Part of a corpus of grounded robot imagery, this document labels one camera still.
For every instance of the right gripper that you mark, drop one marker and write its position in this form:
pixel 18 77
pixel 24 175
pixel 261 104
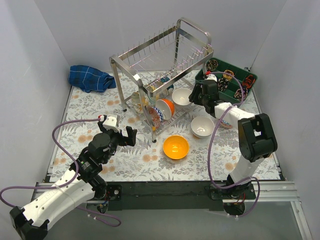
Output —
pixel 198 94

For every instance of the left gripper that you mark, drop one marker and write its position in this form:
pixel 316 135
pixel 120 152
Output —
pixel 122 139

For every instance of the white grey-rimmed bowl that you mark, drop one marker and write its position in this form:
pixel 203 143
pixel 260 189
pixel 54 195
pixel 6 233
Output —
pixel 180 97

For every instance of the orange and white bowl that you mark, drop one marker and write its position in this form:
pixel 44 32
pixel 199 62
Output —
pixel 166 107

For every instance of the plain white ribbed bowl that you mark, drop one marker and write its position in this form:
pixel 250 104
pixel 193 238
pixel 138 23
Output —
pixel 202 127

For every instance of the white bowl red diamond pattern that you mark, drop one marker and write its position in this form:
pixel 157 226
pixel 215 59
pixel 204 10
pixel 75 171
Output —
pixel 226 125

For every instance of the blue zigzag patterned bowl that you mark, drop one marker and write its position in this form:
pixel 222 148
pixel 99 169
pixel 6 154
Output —
pixel 160 114

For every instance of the yellow bowl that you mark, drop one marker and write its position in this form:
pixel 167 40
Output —
pixel 176 147

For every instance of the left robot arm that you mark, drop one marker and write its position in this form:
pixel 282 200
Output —
pixel 81 182

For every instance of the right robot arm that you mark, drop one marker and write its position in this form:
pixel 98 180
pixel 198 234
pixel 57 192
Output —
pixel 256 137

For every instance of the steel two-tier dish rack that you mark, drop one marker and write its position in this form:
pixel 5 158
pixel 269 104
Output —
pixel 158 63

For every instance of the dark teal bowl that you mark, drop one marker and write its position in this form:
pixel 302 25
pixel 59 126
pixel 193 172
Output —
pixel 170 88

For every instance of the rolled dark floral sock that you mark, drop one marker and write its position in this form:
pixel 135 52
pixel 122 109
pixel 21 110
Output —
pixel 211 65

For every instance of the cream floral bowl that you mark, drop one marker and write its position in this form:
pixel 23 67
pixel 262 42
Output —
pixel 137 102

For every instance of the rolled yellow sock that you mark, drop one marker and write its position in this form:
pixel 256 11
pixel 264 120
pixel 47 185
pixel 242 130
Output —
pixel 228 75

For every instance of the red patterned bowl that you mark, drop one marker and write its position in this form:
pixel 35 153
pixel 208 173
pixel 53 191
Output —
pixel 154 117

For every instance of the green compartment tray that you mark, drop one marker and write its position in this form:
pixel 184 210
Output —
pixel 240 74

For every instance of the rolled brown patterned sock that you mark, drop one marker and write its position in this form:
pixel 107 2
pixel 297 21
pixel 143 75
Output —
pixel 241 94

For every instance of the floral table mat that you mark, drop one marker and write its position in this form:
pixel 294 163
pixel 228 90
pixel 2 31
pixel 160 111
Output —
pixel 146 161

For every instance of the blue plaid cloth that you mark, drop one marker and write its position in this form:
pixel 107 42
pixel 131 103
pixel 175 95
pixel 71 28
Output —
pixel 90 79

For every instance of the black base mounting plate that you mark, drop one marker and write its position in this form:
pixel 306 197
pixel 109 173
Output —
pixel 174 195

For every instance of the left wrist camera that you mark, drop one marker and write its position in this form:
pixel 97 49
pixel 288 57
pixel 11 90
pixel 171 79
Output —
pixel 110 122

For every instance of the aluminium frame rail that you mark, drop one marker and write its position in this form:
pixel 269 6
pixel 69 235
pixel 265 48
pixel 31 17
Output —
pixel 277 215

